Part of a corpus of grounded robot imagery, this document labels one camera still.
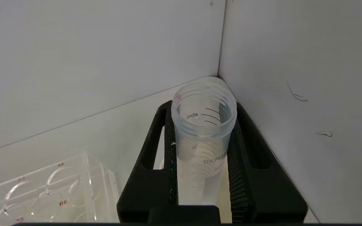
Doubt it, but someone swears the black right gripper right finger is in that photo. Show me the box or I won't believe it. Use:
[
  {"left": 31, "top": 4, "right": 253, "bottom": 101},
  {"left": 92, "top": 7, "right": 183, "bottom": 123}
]
[{"left": 227, "top": 102, "right": 309, "bottom": 224}]

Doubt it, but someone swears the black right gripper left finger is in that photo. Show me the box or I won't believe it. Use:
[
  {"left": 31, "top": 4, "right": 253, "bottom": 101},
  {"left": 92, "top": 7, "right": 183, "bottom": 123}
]
[{"left": 117, "top": 100, "right": 179, "bottom": 224}]

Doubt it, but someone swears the red pigment test tube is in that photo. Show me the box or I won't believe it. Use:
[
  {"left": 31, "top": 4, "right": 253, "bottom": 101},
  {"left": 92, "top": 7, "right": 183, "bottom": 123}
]
[{"left": 171, "top": 76, "right": 237, "bottom": 207}]

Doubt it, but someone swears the clear acrylic test tube rack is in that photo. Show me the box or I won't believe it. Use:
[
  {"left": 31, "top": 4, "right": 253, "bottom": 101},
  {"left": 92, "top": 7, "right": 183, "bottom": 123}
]
[{"left": 0, "top": 152, "right": 120, "bottom": 224}]

